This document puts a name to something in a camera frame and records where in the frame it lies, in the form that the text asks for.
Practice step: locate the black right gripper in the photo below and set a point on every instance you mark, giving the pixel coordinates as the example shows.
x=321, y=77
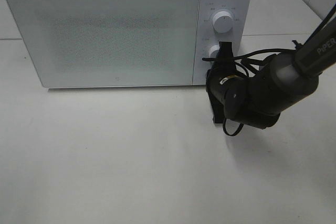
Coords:
x=219, y=78

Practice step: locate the white timer knob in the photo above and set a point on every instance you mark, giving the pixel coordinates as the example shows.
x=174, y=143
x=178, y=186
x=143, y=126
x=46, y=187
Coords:
x=213, y=51

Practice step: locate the white microwave door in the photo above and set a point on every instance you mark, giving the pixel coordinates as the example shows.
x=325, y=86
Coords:
x=109, y=43

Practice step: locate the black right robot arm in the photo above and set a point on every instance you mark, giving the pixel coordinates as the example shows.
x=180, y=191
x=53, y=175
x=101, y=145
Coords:
x=253, y=89

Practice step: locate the upper white power knob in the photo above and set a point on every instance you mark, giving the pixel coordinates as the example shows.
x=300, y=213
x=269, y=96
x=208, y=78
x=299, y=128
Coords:
x=222, y=21

